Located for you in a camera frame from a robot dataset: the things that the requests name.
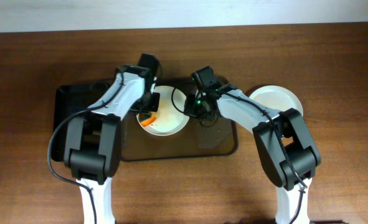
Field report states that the black rectangular tray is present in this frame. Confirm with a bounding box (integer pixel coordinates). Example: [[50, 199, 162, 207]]
[[51, 78, 114, 162]]

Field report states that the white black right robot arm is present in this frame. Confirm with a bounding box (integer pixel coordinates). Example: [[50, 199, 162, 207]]
[[183, 66, 321, 223]]

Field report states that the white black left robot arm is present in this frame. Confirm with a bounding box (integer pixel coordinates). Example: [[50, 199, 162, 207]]
[[57, 54, 161, 223]]

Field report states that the brown translucent serving tray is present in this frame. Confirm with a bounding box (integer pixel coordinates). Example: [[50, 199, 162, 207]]
[[120, 74, 239, 162]]

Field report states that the white plate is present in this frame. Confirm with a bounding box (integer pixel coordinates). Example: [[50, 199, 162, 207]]
[[249, 85, 304, 116], [136, 86, 189, 136]]

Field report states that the green and orange sponge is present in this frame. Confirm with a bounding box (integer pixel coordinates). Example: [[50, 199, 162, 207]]
[[138, 113, 156, 127]]

